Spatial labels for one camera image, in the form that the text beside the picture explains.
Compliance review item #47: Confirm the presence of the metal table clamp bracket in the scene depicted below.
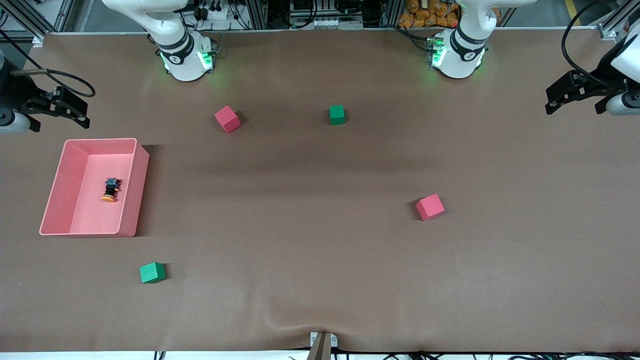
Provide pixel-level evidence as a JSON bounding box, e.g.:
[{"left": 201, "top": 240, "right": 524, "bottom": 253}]
[{"left": 306, "top": 331, "right": 339, "bottom": 360}]

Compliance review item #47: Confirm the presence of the orange capped black push button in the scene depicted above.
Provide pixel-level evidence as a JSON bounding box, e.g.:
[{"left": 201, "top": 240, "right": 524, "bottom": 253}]
[{"left": 100, "top": 177, "right": 122, "bottom": 203}]

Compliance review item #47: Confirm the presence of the white power strip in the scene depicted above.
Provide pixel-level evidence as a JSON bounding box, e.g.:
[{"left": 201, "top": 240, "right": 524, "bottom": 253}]
[{"left": 196, "top": 4, "right": 232, "bottom": 22}]

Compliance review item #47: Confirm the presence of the pink plastic bin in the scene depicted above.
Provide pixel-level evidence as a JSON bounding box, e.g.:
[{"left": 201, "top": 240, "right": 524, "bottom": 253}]
[{"left": 39, "top": 138, "right": 150, "bottom": 238}]

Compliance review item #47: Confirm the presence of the aluminium frame profile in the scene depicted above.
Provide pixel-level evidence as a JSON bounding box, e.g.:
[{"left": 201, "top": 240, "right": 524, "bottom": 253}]
[
  {"left": 597, "top": 0, "right": 640, "bottom": 41},
  {"left": 0, "top": 0, "right": 76, "bottom": 45}
]

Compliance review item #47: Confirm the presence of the brown table cover mat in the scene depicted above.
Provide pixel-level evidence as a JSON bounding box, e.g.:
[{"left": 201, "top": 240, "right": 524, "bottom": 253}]
[{"left": 0, "top": 27, "right": 640, "bottom": 353}]

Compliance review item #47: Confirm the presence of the orange packets pile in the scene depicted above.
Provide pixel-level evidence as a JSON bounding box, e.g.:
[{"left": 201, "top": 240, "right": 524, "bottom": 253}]
[{"left": 398, "top": 0, "right": 461, "bottom": 29}]

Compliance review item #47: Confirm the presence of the aluminium frame post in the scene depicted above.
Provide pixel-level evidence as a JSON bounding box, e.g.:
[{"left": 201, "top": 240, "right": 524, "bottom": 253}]
[
  {"left": 242, "top": 0, "right": 269, "bottom": 30},
  {"left": 381, "top": 0, "right": 406, "bottom": 28}
]

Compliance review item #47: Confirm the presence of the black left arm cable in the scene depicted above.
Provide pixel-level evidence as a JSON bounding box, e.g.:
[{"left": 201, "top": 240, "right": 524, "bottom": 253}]
[{"left": 561, "top": 0, "right": 608, "bottom": 86}]

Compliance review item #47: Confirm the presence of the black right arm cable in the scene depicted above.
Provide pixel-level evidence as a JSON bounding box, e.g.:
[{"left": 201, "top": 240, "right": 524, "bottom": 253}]
[{"left": 0, "top": 30, "right": 96, "bottom": 98}]

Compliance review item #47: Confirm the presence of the pink foam cube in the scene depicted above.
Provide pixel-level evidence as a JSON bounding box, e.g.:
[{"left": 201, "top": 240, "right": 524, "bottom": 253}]
[
  {"left": 415, "top": 193, "right": 446, "bottom": 222},
  {"left": 214, "top": 105, "right": 242, "bottom": 134}
]

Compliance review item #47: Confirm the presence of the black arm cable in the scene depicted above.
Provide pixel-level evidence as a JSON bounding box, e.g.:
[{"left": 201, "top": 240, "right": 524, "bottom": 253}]
[
  {"left": 561, "top": 0, "right": 608, "bottom": 86},
  {"left": 0, "top": 30, "right": 96, "bottom": 98}
]

